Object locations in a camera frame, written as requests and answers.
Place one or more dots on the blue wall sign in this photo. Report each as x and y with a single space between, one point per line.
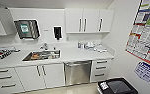
145 71

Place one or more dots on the black soap dispenser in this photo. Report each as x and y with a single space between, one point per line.
57 32

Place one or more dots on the stack of white plates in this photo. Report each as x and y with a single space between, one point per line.
89 45

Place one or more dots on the white two-door sink cabinet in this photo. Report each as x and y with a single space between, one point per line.
41 76

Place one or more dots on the black lidded waste bin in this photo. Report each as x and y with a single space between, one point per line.
117 86

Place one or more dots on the stainless steel sink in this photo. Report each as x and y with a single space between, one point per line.
41 55

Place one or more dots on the chrome faucet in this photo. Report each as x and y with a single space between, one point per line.
44 46

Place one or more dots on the large printed notice poster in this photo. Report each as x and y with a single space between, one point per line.
145 33

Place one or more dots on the paper towel dispenser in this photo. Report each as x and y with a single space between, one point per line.
26 29

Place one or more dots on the white three-door wall cabinet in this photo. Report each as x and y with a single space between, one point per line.
89 20

